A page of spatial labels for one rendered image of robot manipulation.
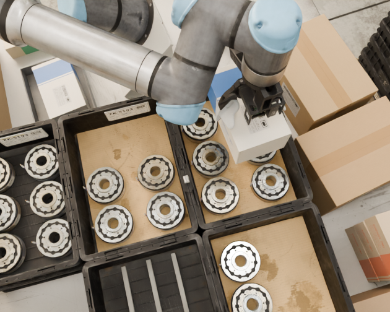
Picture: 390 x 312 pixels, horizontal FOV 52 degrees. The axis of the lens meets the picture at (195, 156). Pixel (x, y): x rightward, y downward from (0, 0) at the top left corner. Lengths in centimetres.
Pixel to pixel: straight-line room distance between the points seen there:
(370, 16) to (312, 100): 141
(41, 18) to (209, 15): 29
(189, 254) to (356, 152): 54
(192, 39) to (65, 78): 80
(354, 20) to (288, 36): 196
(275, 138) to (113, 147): 52
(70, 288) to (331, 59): 103
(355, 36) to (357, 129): 130
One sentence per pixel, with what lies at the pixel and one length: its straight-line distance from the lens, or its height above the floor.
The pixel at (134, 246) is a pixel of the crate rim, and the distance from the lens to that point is 102.
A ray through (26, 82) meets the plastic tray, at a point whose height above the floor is 72.
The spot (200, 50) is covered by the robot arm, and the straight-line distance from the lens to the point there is 63.
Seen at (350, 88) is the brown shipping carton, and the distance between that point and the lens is 128.
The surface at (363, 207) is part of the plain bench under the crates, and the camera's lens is 135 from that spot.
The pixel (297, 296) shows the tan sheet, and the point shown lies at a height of 83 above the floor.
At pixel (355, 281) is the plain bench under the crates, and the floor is 70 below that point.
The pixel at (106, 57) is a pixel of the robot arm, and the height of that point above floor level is 136.
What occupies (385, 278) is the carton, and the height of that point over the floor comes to 82.
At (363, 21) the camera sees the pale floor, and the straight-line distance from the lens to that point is 256.
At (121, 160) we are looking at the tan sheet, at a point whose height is 83.
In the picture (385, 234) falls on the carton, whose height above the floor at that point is 92.
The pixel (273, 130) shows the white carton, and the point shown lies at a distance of 87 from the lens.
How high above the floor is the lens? 193
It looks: 72 degrees down
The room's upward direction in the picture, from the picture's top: 4 degrees counter-clockwise
